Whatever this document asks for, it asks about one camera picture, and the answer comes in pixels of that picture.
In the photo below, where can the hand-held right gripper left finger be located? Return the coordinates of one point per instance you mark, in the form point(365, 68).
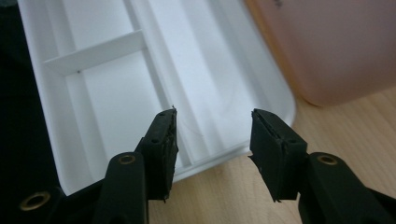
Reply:
point(155, 161)

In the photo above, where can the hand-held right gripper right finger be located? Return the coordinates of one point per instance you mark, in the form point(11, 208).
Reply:
point(280, 155)

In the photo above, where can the white divided tray insert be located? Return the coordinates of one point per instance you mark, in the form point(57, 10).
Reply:
point(124, 93)

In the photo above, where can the pink storage box with lid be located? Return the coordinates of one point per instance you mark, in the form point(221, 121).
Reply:
point(336, 46)

